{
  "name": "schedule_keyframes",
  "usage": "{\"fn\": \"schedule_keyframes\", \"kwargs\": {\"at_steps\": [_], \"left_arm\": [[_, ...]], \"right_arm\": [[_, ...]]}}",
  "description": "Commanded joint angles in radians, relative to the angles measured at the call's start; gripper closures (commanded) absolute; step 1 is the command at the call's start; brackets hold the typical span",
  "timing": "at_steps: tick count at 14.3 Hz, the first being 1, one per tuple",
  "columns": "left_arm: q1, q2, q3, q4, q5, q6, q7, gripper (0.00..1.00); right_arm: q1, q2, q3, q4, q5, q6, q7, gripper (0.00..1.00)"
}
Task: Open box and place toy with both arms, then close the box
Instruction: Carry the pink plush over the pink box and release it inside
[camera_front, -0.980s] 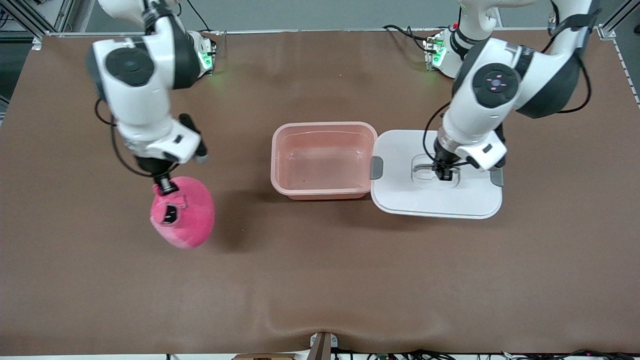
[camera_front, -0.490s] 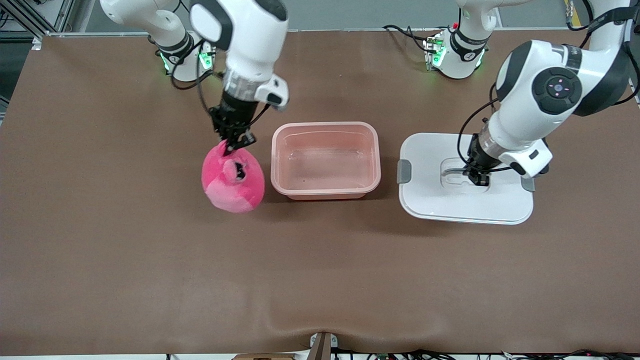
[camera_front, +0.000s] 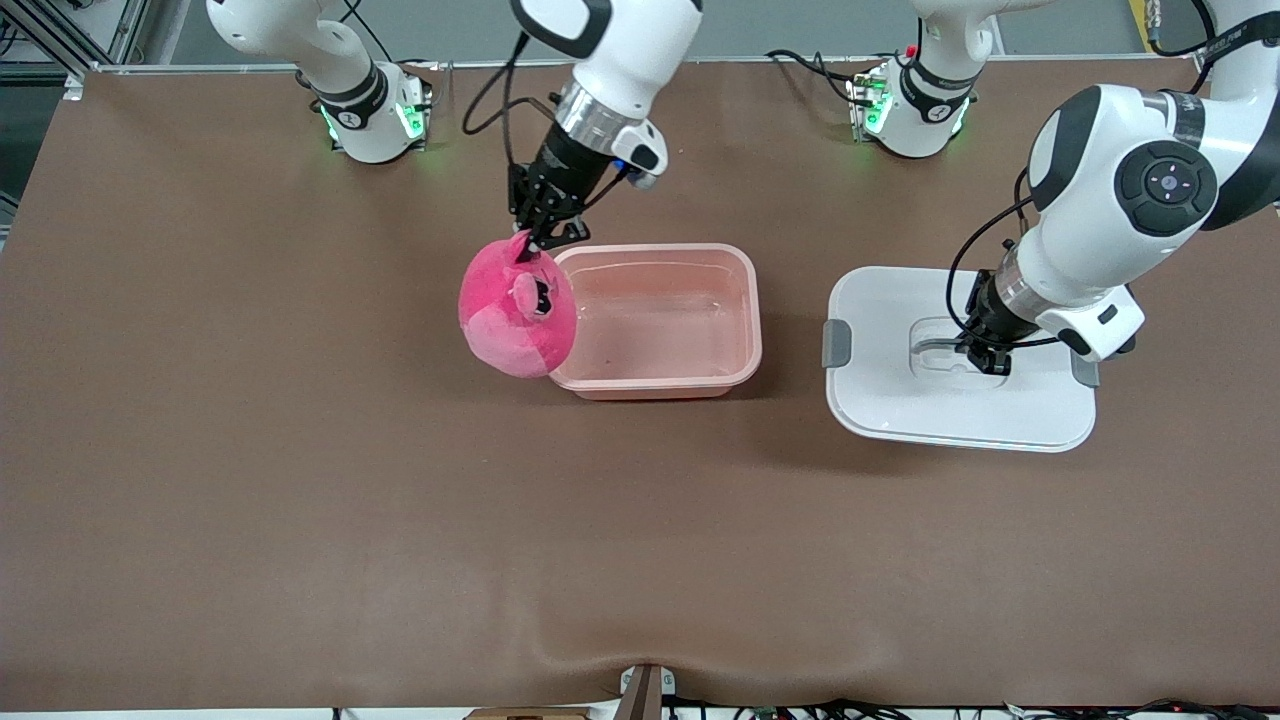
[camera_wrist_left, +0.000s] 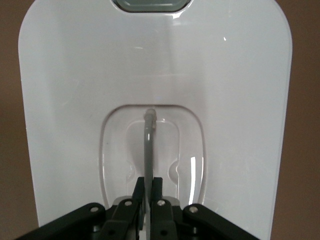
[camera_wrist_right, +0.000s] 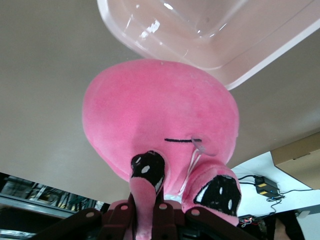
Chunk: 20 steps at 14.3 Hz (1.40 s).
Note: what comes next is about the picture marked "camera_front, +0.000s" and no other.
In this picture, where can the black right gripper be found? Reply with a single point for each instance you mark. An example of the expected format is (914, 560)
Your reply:
(564, 168)

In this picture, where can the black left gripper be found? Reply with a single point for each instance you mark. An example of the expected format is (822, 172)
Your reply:
(991, 312)

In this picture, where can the white box lid grey clips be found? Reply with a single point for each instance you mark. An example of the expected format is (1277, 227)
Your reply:
(900, 400)

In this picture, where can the pink plush toy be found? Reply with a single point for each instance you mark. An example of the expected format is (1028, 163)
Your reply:
(500, 330)

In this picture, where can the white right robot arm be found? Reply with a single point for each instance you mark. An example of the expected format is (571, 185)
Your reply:
(620, 40)

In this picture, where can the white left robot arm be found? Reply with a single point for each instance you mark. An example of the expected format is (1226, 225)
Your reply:
(1100, 220)

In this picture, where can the pink plastic storage box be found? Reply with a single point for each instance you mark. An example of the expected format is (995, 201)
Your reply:
(660, 320)

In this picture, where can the brown table mat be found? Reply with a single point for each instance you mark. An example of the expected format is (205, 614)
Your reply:
(640, 550)

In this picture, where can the metal clamp bracket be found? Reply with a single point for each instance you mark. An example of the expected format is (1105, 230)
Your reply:
(645, 685)

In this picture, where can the aluminium frame profile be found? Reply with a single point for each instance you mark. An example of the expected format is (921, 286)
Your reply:
(125, 30)

